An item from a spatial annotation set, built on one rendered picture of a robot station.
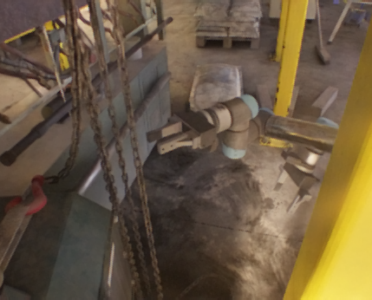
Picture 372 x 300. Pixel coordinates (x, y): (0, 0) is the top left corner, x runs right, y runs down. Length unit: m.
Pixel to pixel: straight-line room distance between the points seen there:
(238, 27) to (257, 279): 3.23
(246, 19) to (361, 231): 3.84
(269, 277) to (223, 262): 0.22
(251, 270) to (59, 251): 1.08
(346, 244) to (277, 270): 1.23
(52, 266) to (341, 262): 0.43
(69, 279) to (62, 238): 0.08
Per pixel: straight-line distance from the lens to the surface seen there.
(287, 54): 2.00
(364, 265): 0.36
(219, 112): 0.83
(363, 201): 0.29
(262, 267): 1.54
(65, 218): 0.64
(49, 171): 1.21
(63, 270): 0.58
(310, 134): 0.93
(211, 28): 4.14
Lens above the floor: 1.28
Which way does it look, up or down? 37 degrees down
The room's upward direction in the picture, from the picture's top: 2 degrees counter-clockwise
